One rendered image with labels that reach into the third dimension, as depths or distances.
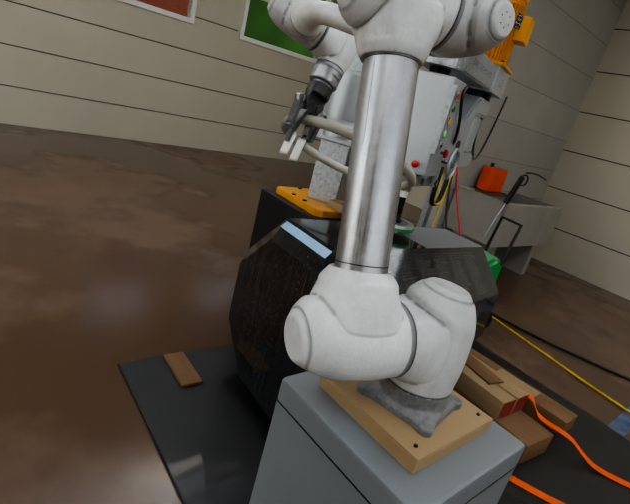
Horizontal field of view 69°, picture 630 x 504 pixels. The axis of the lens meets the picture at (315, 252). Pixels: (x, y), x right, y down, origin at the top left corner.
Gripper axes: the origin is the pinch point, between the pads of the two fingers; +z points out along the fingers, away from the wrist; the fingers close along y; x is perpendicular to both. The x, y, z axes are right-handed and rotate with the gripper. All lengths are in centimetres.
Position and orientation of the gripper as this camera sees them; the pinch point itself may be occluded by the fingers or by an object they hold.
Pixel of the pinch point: (292, 146)
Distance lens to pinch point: 139.4
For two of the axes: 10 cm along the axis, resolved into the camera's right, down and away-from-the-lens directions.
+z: -4.2, 9.1, -0.3
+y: 5.7, 2.9, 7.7
